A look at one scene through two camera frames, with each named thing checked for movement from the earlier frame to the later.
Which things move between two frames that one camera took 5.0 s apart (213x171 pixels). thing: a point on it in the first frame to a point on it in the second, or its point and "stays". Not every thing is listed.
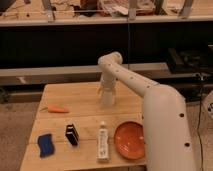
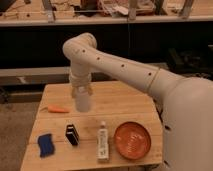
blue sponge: [45, 145] stays
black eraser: [72, 134] stays
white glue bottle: [102, 153] stays
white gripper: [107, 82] to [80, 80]
